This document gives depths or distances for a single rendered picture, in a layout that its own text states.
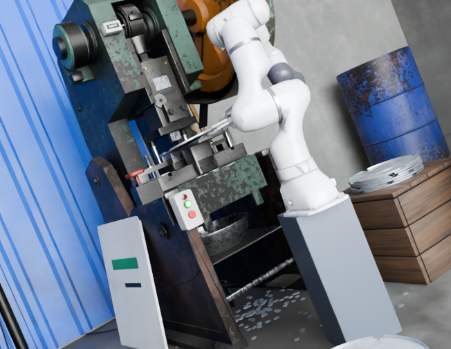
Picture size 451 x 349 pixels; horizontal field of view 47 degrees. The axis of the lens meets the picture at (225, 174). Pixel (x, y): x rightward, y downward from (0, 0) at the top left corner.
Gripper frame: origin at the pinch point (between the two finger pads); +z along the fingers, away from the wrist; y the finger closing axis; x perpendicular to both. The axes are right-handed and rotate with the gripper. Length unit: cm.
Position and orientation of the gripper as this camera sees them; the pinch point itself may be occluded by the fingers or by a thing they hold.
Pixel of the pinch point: (220, 124)
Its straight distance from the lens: 215.5
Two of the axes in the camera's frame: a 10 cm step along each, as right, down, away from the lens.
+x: -0.8, 1.0, -9.9
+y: -4.7, -8.8, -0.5
